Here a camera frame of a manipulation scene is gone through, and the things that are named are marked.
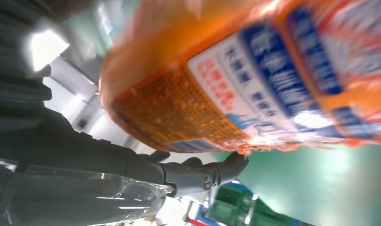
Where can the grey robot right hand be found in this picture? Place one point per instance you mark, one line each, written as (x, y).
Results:
(69, 156)

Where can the green plastic crate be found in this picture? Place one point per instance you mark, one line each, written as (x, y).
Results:
(234, 202)

